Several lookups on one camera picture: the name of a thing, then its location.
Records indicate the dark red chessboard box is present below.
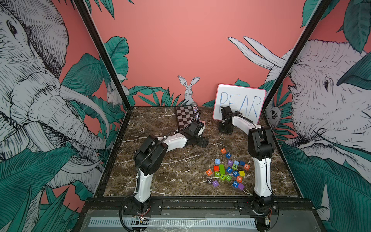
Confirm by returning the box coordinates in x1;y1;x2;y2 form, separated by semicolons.
175;105;194;131

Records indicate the orange R block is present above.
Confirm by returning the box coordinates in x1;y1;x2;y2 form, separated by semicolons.
206;169;213;176

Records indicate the blue H block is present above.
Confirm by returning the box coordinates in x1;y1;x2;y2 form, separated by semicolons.
232;181;239;188

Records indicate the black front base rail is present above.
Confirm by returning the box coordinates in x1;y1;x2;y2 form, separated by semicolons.
81;196;315;217

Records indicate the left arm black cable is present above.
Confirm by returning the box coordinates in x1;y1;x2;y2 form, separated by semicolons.
118;193;140;232

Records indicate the purple block front left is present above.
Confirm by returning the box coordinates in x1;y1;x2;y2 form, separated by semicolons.
212;180;219;187

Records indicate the glittery pink tube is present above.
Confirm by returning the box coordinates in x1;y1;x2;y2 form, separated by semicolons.
191;102;201;123

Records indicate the black frame post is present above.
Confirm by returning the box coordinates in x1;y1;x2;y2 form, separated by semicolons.
262;0;331;111
73;0;131;110

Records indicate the tall green block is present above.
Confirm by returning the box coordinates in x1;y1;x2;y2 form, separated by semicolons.
219;164;226;175

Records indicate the whiteboard with PEAR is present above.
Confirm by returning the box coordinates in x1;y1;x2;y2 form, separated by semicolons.
213;84;267;124

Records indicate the black left frame post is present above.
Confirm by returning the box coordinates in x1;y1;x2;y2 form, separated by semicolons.
73;0;131;110

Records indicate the orange O block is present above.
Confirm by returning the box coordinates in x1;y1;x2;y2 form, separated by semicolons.
243;164;250;171

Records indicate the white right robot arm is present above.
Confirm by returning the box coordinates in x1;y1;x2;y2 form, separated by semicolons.
218;106;275;200

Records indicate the black right frame post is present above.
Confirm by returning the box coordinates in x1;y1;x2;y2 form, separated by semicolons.
262;0;331;111

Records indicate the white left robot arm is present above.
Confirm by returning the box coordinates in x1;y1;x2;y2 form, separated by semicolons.
133;121;209;205

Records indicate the white vented strip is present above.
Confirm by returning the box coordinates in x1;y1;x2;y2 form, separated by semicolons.
88;217;256;229

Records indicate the orange B block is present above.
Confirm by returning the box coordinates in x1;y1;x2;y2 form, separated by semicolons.
236;176;243;183

